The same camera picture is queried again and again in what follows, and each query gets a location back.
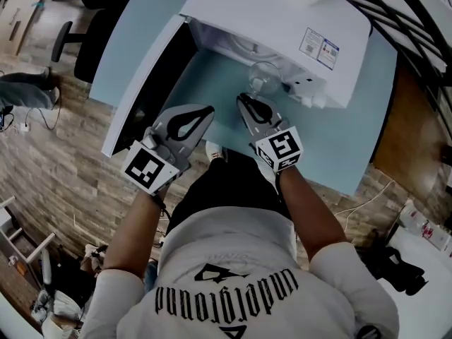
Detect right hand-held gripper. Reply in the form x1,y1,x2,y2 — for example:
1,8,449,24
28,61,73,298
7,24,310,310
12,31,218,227
235,93,305,174

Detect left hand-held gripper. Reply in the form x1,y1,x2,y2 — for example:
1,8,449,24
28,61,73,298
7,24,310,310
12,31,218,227
120,104,215,196

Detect clear glass cup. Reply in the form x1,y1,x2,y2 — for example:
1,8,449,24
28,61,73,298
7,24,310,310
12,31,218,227
246,61,284,97

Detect person's left forearm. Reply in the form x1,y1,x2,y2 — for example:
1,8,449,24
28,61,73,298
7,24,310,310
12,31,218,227
101,188,167,280

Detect person's right forearm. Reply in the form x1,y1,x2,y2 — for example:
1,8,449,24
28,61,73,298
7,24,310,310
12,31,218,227
275,167,350,265

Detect person's white shoe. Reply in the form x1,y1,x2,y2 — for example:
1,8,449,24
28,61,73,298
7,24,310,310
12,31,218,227
205,141,224,162

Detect person's black shorts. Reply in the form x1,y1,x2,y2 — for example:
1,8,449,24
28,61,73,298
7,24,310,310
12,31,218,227
165,148,295,234

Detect black office chair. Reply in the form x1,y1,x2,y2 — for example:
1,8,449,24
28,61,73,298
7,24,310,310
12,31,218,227
50,0,145,84

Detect brown wooden cabinet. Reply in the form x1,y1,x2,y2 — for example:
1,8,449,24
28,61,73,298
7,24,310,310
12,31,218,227
369,64,452,206

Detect person's white printed shirt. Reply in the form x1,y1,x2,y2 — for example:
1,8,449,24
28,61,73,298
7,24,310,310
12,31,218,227
76,208,402,339

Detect black metal rack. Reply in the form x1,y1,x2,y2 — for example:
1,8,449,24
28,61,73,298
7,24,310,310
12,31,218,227
331,0,452,133

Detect curved wooden desk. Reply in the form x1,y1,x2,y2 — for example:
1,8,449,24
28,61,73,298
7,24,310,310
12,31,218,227
0,0,61,57

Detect white box with red print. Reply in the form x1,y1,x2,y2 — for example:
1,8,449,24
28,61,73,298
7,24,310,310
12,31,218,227
398,198,452,256

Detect black gadget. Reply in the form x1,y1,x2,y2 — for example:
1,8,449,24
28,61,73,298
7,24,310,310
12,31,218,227
367,246,430,297

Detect pile of clutter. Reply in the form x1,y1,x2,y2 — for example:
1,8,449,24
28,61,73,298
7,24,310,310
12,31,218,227
30,242,109,339

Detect white floor cable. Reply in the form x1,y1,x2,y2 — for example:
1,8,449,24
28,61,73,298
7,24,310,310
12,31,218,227
333,177,396,227

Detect black floor cable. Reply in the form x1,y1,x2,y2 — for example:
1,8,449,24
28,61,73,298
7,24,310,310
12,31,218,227
26,92,61,131

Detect white shelf frame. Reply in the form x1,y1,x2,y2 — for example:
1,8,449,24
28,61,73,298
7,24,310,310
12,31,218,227
0,195,57,265

